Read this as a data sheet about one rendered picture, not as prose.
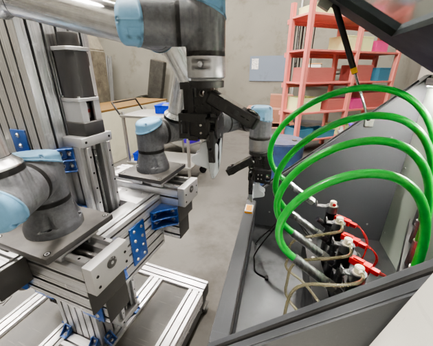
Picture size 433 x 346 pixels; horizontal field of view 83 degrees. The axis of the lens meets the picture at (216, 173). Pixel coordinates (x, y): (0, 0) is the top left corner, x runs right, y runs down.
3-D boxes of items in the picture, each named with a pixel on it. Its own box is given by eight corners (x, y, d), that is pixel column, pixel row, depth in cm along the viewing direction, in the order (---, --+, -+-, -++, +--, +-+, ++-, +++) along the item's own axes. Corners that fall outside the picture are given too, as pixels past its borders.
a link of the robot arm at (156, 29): (130, 50, 52) (182, 51, 53) (116, 45, 41) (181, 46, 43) (124, 6, 49) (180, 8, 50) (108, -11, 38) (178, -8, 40)
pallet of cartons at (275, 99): (295, 123, 742) (299, 94, 709) (292, 130, 646) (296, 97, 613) (249, 120, 791) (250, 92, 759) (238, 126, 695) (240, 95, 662)
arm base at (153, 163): (129, 171, 111) (126, 150, 107) (149, 160, 124) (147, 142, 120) (157, 176, 106) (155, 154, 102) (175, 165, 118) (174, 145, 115)
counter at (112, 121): (41, 171, 387) (24, 113, 352) (141, 134, 607) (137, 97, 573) (80, 178, 359) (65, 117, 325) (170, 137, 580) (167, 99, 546)
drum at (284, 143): (301, 197, 305) (311, 136, 275) (289, 216, 265) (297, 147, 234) (262, 187, 331) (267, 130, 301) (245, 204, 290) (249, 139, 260)
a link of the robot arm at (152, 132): (132, 147, 110) (128, 118, 105) (157, 142, 120) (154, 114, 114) (146, 154, 103) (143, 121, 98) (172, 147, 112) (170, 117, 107)
